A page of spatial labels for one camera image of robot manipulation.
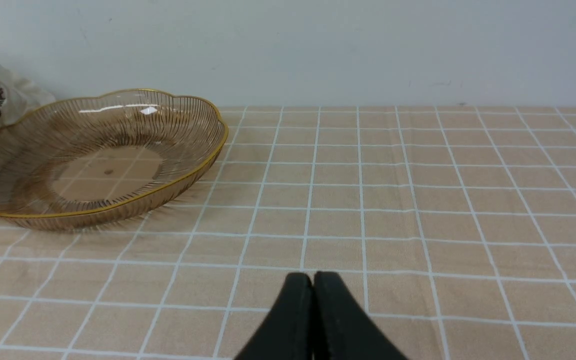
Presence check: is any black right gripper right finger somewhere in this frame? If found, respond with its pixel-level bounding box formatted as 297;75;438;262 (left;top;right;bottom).
313;271;407;360

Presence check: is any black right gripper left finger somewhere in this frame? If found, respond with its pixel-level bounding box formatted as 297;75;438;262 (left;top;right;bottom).
235;272;313;360

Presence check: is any beige checkered tablecloth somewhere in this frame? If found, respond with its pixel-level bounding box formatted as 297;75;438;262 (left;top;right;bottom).
0;105;576;360

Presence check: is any amber ribbed glass plate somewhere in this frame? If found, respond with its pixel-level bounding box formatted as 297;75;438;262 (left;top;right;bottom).
0;89;229;231

